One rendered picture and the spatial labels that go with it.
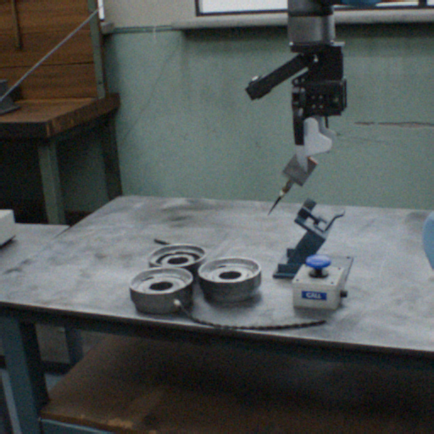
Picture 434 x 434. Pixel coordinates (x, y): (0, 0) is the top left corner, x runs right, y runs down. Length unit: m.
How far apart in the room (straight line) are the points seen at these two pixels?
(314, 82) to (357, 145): 1.60
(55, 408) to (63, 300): 0.26
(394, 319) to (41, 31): 2.26
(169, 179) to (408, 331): 2.08
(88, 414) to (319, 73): 0.75
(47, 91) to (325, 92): 2.06
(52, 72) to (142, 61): 0.38
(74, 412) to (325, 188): 1.69
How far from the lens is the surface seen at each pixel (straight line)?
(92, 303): 1.23
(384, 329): 1.09
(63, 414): 1.41
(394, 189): 2.79
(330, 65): 1.17
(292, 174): 1.23
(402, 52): 2.68
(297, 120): 1.16
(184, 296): 1.16
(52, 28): 3.03
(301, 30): 1.15
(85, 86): 2.99
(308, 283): 1.13
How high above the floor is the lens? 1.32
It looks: 19 degrees down
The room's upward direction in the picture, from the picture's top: 4 degrees counter-clockwise
